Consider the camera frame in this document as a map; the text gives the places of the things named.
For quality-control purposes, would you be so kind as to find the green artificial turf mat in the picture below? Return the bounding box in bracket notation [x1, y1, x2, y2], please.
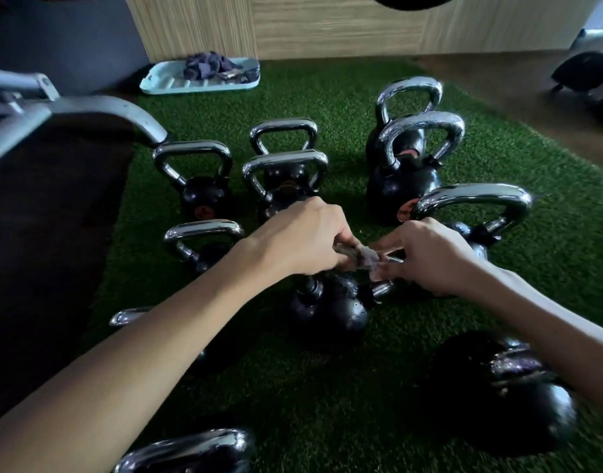
[79, 58, 603, 473]

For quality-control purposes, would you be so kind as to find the light wooden panel counter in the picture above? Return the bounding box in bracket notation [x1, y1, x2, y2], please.
[122, 0, 603, 63]

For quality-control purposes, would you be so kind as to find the small grey wiping cloth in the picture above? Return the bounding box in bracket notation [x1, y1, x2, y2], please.
[333, 242, 397, 272]

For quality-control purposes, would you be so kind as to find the black chrome-handled kettlebell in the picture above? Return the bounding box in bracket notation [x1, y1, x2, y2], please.
[288, 251, 406, 348]

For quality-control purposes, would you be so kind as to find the person's left hand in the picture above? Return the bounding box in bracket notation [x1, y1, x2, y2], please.
[242, 196, 363, 281]

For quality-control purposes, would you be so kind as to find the light blue plastic tray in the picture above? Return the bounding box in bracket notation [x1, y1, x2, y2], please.
[139, 57, 262, 96]

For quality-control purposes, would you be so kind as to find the crumpled purple-grey cloth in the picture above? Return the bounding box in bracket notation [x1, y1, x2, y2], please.
[183, 51, 261, 84]

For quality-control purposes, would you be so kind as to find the person's right hand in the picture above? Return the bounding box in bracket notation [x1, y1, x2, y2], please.
[369, 217, 480, 297]

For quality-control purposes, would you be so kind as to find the grey metal rack frame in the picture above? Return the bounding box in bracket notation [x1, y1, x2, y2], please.
[0, 68, 170, 171]

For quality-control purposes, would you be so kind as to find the person's right forearm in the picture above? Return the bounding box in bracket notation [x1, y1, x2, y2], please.
[461, 265, 603, 425]

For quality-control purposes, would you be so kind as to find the black and white gym equipment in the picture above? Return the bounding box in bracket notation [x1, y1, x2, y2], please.
[550, 28, 603, 113]

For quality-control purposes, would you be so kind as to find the black round object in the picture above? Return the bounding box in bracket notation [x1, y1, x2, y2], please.
[369, 0, 463, 11]

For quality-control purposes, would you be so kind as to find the person's left forearm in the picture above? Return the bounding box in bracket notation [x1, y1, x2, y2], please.
[0, 237, 282, 473]

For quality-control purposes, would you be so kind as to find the group of black kettlebells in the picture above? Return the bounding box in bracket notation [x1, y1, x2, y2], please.
[109, 76, 579, 473]

